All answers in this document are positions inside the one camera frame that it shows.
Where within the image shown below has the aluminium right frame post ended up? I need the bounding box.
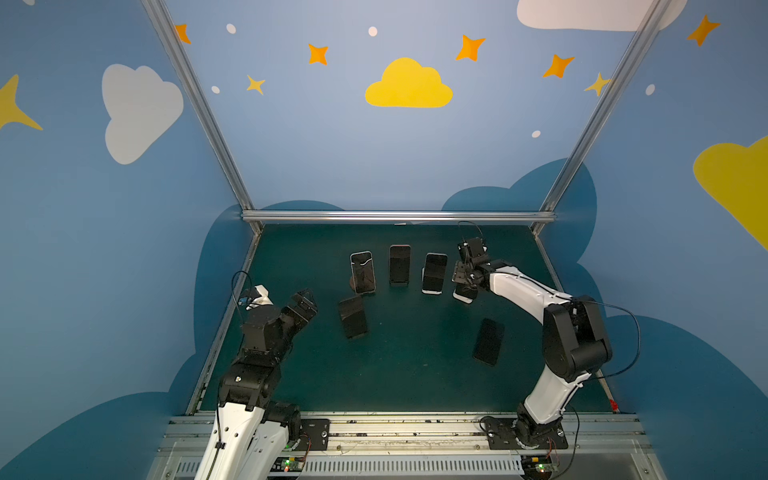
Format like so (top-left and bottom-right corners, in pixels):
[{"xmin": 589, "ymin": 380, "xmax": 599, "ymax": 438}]
[{"xmin": 531, "ymin": 0, "xmax": 672, "ymax": 238}]

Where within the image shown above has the aluminium front rail assembly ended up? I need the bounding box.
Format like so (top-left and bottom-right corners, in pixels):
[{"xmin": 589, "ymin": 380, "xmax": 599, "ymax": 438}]
[{"xmin": 146, "ymin": 411, "xmax": 667, "ymax": 480}]

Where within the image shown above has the phone on white stand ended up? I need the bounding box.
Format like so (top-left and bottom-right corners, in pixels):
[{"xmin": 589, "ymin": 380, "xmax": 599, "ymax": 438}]
[{"xmin": 421, "ymin": 252, "xmax": 448, "ymax": 295}]

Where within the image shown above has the aluminium back frame bar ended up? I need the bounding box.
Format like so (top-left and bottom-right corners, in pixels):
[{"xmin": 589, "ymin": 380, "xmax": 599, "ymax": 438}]
[{"xmin": 241, "ymin": 210, "xmax": 556, "ymax": 223}]

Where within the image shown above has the phone on wooden stand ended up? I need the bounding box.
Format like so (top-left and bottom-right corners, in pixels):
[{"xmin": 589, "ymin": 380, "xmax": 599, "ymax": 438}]
[{"xmin": 350, "ymin": 251, "xmax": 376, "ymax": 295}]

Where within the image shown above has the black phone front stand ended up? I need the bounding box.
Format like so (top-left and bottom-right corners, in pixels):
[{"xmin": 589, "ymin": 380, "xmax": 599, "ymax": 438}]
[{"xmin": 472, "ymin": 318, "xmax": 505, "ymax": 366}]

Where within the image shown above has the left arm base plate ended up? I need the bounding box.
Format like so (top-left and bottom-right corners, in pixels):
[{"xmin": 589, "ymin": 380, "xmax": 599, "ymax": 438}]
[{"xmin": 292, "ymin": 418, "xmax": 331, "ymax": 453}]

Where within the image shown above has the aluminium left frame post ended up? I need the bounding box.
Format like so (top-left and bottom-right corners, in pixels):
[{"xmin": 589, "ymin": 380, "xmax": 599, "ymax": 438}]
[{"xmin": 141, "ymin": 0, "xmax": 254, "ymax": 214}]

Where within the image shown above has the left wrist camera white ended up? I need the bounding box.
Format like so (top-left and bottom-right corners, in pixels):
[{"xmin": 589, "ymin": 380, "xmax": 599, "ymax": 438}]
[{"xmin": 239, "ymin": 285, "xmax": 273, "ymax": 310}]

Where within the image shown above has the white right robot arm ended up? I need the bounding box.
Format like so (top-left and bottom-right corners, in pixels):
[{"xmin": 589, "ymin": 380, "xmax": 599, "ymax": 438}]
[{"xmin": 453, "ymin": 237, "xmax": 613, "ymax": 431}]

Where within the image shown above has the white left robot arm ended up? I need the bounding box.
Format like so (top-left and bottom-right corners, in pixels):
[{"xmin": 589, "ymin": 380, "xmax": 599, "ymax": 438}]
[{"xmin": 195, "ymin": 285, "xmax": 318, "ymax": 479}]

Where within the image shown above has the pink-edged phone on stand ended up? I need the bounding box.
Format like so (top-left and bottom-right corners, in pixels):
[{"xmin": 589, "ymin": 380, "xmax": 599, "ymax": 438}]
[{"xmin": 389, "ymin": 245, "xmax": 411, "ymax": 286}]

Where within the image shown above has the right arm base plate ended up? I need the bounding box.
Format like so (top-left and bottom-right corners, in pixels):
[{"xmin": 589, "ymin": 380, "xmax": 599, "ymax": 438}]
[{"xmin": 478, "ymin": 416, "xmax": 568, "ymax": 450}]

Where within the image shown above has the aluminium frame post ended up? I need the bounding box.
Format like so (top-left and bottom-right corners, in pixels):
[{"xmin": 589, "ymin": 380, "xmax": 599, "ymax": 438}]
[
  {"xmin": 141, "ymin": 0, "xmax": 254, "ymax": 214},
  {"xmin": 531, "ymin": 0, "xmax": 672, "ymax": 238}
]

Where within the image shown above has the black phone stand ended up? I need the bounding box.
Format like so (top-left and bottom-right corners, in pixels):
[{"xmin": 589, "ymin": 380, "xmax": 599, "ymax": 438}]
[
  {"xmin": 472, "ymin": 318, "xmax": 505, "ymax": 366},
  {"xmin": 338, "ymin": 295, "xmax": 368, "ymax": 339},
  {"xmin": 453, "ymin": 283, "xmax": 478, "ymax": 304}
]

